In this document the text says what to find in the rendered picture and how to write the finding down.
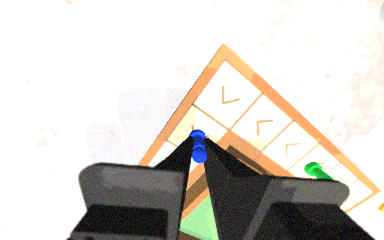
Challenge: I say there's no green pawn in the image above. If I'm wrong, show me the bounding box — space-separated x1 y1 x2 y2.
304 162 335 180

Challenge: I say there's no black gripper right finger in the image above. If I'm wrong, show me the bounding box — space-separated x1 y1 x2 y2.
204 138 350 240

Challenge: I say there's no blue pawn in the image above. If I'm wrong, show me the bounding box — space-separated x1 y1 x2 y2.
189 129 208 163

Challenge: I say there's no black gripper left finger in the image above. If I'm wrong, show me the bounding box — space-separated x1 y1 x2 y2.
78 136 194 240

